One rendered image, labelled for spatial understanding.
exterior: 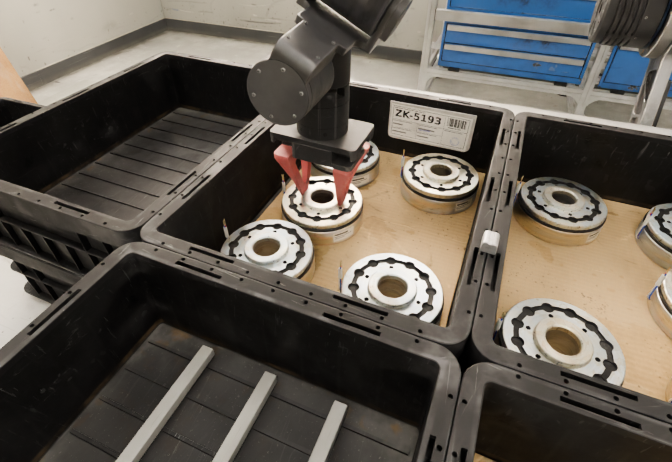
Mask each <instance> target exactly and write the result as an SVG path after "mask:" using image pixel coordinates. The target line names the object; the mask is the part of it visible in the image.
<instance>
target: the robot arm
mask: <svg viewBox="0 0 672 462"><path fill-rule="evenodd" d="M412 2H413V0H297V1H296V3H297V4H298V5H300V6H301V7H303V8H304V10H303V11H301V12H299V13H298V14H297V16H296V18H295V21H294V22H295V23H296V24H297V25H296V26H295V27H293V28H292V29H291V30H290V31H288V32H287V33H286V34H284V35H283V36H282V37H281V38H280V39H279V40H278V41H277V43H276V44H275V46H274V48H273V50H272V52H271V54H269V55H268V56H266V57H265V58H263V59H262V60H261V61H259V62H258V63H256V64H255V65H254V66H253V67H252V68H251V70H250V71H249V74H248V77H247V92H248V96H249V98H250V101H251V103H252V104H253V106H254V108H255V109H256V110H257V111H258V113H259V114H260V115H262V116H263V117H264V118H265V119H267V120H268V121H270V122H272V123H274V124H276V125H274V126H273V127H272V128H271V129H270V137H271V142H275V141H276V140H279V141H282V144H281V145H280V146H279V147H278V148H277V149H276V150H275V151H274V158H275V159H276V161H277V162H278V163H279V164H280V165H281V167H282V168H283V169H284V170H285V172H286V173H287V174H288V175H289V176H290V178H291V179H292V180H293V182H294V184H295V185H296V187H297V189H298V190H299V192H300V194H301V195H304V193H305V191H306V190H308V188H309V181H310V172H311V163H315V164H319V165H323V166H327V167H331V168H333V178H334V185H335V192H336V198H337V203H338V206H341V205H342V204H343V202H344V201H345V198H346V195H347V193H348V190H349V187H350V184H351V181H352V179H353V176H354V175H355V173H356V171H357V169H358V168H359V166H360V164H361V163H362V161H363V159H364V157H365V156H366V154H367V152H368V151H369V149H370V144H369V143H367V142H369V141H370V140H371V139H372V137H373V134H374V125H373V124H372V123H367V122H363V121H358V120H354V119H349V99H350V84H349V82H350V75H351V50H352V47H357V48H359V49H361V50H362V51H365V52H366V53H367V54H370V53H371V52H372V50H373V49H374V48H375V47H376V46H377V45H378V44H379V43H380V41H381V40H382V41H383V42H385V41H386V40H387V39H388V38H389V37H390V36H391V35H392V34H393V32H394V31H395V30H396V28H397V26H398V25H399V23H400V22H401V20H402V18H403V17H404V15H405V14H406V12H407V10H408V9H409V7H410V5H411V4H412ZM296 159H300V160H301V165H302V177H301V175H300V173H299V170H298V168H297V165H296Z"/></svg>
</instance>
